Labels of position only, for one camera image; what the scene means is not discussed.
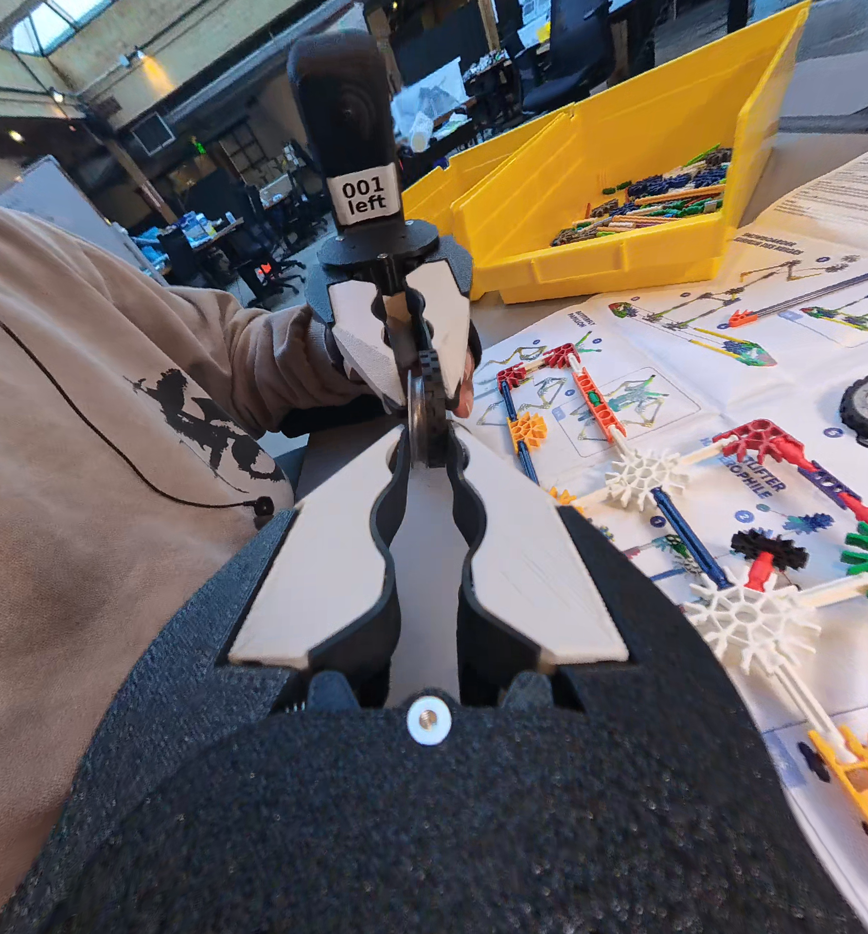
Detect yellow plastic parts bin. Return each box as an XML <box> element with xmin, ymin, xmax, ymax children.
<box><xmin>449</xmin><ymin>0</ymin><xmax>811</xmax><ymax>305</ymax></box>
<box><xmin>402</xmin><ymin>110</ymin><xmax>581</xmax><ymax>220</ymax></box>

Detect blue rods with small connectors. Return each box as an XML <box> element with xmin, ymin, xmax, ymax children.
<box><xmin>726</xmin><ymin>260</ymin><xmax>868</xmax><ymax>329</ymax></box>

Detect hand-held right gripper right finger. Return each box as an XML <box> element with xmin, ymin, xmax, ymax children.
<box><xmin>446</xmin><ymin>431</ymin><xmax>629</xmax><ymax>687</ymax></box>

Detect pile of colourful construction pieces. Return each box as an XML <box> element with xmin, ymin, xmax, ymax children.
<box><xmin>551</xmin><ymin>144</ymin><xmax>734</xmax><ymax>249</ymax></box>

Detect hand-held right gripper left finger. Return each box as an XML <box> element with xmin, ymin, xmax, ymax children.
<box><xmin>230</xmin><ymin>431</ymin><xmax>413</xmax><ymax>687</ymax></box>

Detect black thin cord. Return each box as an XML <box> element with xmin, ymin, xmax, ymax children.
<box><xmin>0</xmin><ymin>292</ymin><xmax>277</xmax><ymax>521</ymax></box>

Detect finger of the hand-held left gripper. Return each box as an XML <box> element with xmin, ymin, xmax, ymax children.
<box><xmin>405</xmin><ymin>260</ymin><xmax>473</xmax><ymax>402</ymax></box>
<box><xmin>329</xmin><ymin>281</ymin><xmax>408</xmax><ymax>413</ymax></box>

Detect black office chair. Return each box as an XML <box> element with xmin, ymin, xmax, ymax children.
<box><xmin>519</xmin><ymin>0</ymin><xmax>621</xmax><ymax>115</ymax></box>

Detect person in beige hoodie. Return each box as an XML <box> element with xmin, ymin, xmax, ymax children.
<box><xmin>0</xmin><ymin>198</ymin><xmax>311</xmax><ymax>934</ymax></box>

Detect colourful rod and connector model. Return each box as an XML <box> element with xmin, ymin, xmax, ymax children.
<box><xmin>493</xmin><ymin>339</ymin><xmax>868</xmax><ymax>874</ymax></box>

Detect person's left forearm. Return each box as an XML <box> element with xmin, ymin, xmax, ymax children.
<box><xmin>157</xmin><ymin>285</ymin><xmax>369</xmax><ymax>439</ymax></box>

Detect person's left hand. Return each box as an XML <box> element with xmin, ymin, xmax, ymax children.
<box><xmin>449</xmin><ymin>351</ymin><xmax>481</xmax><ymax>421</ymax></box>

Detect large fold-out instruction sheet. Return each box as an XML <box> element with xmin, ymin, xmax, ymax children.
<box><xmin>463</xmin><ymin>139</ymin><xmax>868</xmax><ymax>934</ymax></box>

